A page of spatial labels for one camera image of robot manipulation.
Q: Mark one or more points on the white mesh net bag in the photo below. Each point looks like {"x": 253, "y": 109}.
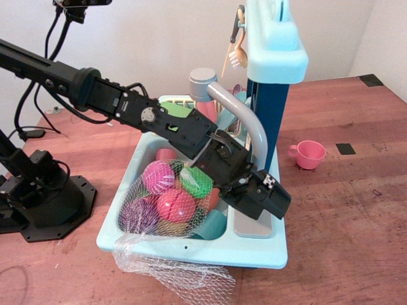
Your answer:
{"x": 195, "y": 283}

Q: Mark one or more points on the dark blue shelf column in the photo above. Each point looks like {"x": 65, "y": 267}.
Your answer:
{"x": 268, "y": 102}

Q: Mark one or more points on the orange toy carrot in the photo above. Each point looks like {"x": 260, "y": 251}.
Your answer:
{"x": 211, "y": 200}

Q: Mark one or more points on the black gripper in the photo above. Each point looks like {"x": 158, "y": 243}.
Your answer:
{"x": 226, "y": 161}

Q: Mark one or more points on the pink toy plate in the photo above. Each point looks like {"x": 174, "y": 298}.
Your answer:
{"x": 208, "y": 109}

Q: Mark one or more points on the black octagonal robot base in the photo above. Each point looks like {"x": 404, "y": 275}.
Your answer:
{"x": 41, "y": 200}

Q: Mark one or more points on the light blue toy sink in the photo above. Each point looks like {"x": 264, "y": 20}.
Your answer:
{"x": 245, "y": 242}

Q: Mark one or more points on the red toy tomato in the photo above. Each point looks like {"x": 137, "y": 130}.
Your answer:
{"x": 176, "y": 205}

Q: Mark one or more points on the purple toy eggplant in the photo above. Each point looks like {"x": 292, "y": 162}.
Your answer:
{"x": 138, "y": 216}

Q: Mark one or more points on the light blue toy shelf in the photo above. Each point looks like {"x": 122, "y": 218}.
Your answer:
{"x": 275, "y": 52}

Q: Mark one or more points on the black toy utensil handle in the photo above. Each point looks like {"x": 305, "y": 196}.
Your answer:
{"x": 235, "y": 27}

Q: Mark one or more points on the black overhead camera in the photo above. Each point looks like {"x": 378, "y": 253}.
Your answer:
{"x": 75, "y": 10}

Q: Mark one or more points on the black tape square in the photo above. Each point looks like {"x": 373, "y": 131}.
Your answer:
{"x": 345, "y": 149}

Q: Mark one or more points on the light blue toy plate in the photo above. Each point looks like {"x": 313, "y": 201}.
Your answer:
{"x": 228, "y": 121}

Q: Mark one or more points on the green toy vegetable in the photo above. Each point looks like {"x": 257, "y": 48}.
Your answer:
{"x": 196, "y": 182}

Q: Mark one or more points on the pink toy cup in sink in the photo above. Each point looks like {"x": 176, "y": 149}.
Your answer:
{"x": 165, "y": 155}

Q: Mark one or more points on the magenta toy fruit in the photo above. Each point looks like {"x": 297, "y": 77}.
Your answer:
{"x": 158, "y": 177}

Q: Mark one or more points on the black tape corner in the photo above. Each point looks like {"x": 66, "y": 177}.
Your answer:
{"x": 371, "y": 80}

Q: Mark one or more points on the orange toy spoon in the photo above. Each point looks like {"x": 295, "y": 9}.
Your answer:
{"x": 242, "y": 56}

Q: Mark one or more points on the pink toy cup on table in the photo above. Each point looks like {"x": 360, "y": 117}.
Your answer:
{"x": 308, "y": 154}

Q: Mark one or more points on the white toy brush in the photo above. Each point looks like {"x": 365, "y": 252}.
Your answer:
{"x": 232, "y": 58}

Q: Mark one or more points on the teal toy cup front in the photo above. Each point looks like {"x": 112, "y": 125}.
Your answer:
{"x": 212, "y": 227}

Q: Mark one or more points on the grey toy faucet with lever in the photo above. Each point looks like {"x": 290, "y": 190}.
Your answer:
{"x": 204, "y": 88}

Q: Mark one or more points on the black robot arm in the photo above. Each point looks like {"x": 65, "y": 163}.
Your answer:
{"x": 86, "y": 89}

